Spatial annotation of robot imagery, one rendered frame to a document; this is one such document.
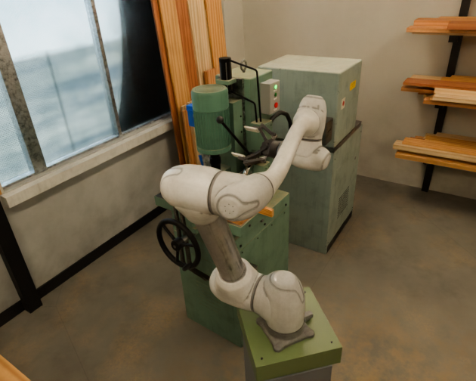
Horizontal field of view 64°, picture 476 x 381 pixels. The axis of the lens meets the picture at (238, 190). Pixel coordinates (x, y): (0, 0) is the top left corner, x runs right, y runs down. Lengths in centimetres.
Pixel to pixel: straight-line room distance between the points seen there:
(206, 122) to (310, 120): 59
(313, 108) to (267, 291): 70
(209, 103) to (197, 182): 79
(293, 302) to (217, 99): 95
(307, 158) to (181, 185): 60
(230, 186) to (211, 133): 86
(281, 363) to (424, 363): 119
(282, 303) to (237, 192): 61
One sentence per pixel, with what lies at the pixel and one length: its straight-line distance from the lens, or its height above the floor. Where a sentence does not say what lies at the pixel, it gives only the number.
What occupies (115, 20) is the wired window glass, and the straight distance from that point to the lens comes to 326.
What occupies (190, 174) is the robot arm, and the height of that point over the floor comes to 148.
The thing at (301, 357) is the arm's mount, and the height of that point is 69.
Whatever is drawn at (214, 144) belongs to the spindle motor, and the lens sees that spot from 188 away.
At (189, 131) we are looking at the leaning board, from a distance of 342.
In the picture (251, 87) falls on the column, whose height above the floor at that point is 148.
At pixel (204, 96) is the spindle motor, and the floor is 149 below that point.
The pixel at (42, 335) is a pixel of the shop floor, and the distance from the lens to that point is 294.
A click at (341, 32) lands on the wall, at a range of 405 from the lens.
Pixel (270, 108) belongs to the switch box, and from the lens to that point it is 204.
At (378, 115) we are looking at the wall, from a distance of 410.
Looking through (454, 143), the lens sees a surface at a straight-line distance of 375.
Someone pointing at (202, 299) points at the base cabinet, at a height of 26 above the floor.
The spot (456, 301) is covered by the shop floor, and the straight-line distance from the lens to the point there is 304.
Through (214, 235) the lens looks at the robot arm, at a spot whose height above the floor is 124.
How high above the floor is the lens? 197
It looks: 29 degrees down
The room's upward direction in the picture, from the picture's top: 3 degrees counter-clockwise
